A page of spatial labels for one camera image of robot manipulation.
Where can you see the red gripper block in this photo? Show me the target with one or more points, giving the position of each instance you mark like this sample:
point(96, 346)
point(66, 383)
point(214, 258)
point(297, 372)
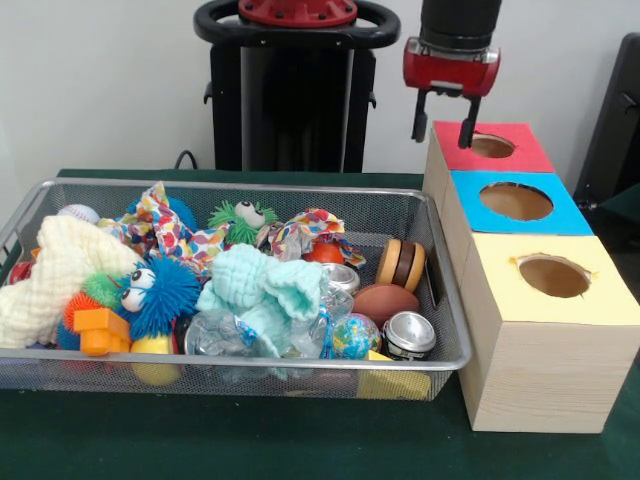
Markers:
point(450, 70)

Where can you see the polka-dot fabric scrunchie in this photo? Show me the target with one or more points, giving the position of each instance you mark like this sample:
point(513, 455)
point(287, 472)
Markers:
point(300, 235)

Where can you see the mint green waffle cloth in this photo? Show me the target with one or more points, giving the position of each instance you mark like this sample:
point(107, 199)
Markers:
point(250, 280)

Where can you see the wooden box with three holes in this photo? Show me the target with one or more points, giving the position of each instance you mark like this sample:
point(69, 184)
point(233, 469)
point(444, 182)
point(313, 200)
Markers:
point(540, 370)

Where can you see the wooden toy hamburger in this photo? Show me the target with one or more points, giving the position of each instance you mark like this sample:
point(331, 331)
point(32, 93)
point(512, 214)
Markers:
point(400, 262)

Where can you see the black flat panel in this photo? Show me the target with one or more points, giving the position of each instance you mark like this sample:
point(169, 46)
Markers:
point(615, 115)

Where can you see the brown toy football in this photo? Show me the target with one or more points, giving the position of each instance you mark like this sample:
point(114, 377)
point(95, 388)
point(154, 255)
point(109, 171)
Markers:
point(385, 302)

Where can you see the dark green table cloth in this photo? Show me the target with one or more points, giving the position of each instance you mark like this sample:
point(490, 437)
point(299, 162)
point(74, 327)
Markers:
point(250, 440)
point(625, 200)

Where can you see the green spiky ball with eyes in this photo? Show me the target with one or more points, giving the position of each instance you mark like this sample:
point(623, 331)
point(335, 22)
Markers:
point(240, 222)

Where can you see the small globe ball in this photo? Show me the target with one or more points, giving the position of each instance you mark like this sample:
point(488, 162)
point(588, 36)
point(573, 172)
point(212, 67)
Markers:
point(356, 336)

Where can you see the blue spiky rubber ball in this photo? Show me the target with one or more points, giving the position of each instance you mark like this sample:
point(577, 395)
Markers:
point(165, 300)

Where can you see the cream waffle cloth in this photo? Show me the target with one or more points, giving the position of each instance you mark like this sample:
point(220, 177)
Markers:
point(65, 270)

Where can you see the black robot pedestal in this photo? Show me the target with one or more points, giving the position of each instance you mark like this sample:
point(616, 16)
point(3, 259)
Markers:
point(225, 100)

